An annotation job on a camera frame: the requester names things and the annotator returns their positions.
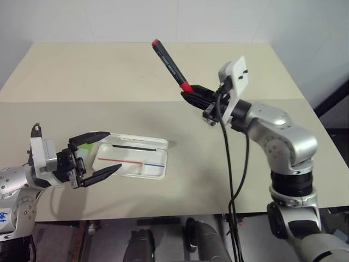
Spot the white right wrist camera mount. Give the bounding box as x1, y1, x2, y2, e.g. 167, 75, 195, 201
218, 56, 253, 124

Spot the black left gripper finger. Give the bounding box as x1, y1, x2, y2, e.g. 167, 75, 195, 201
79, 163, 123, 188
68, 131, 111, 150

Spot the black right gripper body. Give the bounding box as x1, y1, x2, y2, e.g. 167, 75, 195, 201
202, 92, 231, 127

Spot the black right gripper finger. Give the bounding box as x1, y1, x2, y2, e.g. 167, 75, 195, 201
180, 92, 211, 110
189, 85, 219, 100

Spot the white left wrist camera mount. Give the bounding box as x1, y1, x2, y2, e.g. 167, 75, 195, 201
28, 136, 58, 173

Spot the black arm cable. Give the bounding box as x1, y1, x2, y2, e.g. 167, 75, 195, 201
216, 83, 250, 262
30, 123, 45, 139

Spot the black marker with red cap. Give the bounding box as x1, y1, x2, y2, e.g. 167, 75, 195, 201
151, 39, 193, 92

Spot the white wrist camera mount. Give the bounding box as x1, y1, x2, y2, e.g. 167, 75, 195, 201
218, 56, 253, 124
28, 136, 58, 173

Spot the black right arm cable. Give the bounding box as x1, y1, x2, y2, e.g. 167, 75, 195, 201
216, 83, 250, 262

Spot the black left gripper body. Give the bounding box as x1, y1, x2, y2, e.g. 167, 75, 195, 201
53, 146, 88, 189

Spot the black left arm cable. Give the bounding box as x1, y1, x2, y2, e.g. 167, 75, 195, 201
30, 123, 45, 139

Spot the white plastic pencil case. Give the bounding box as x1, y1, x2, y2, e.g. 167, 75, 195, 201
92, 132, 170, 180

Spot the dark rounded black shape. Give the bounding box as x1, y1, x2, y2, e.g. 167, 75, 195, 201
127, 228, 157, 262

